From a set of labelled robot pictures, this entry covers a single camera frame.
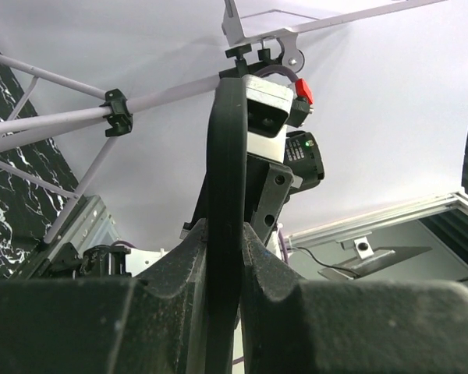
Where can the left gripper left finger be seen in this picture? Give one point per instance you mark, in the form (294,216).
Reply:
(154,323)

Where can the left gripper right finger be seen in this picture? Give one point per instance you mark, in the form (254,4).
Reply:
(294,325)

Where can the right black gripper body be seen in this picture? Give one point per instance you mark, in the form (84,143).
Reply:
(232,196)

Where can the black phone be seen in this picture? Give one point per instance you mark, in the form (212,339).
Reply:
(226,137)

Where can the perforated music stand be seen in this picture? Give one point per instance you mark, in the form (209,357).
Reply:
(165,57)

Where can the metal mounting bracket plate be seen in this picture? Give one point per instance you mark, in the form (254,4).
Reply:
(368,260)

